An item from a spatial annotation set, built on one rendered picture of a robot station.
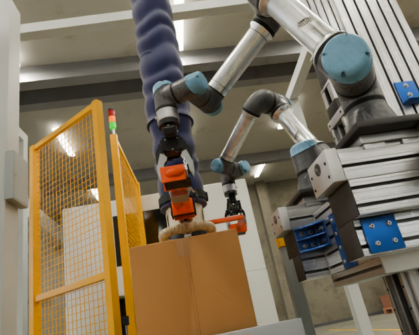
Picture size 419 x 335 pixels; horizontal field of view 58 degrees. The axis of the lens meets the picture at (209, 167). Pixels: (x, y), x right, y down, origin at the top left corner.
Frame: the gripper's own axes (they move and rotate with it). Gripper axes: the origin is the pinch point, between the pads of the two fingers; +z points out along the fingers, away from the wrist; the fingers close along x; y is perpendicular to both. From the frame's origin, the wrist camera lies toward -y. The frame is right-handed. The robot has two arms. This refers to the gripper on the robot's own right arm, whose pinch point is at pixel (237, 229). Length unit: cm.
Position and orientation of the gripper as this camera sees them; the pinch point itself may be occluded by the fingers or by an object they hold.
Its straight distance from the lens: 204.7
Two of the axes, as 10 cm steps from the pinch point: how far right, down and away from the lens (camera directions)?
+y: 0.0, -3.8, -9.2
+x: 9.8, -1.7, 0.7
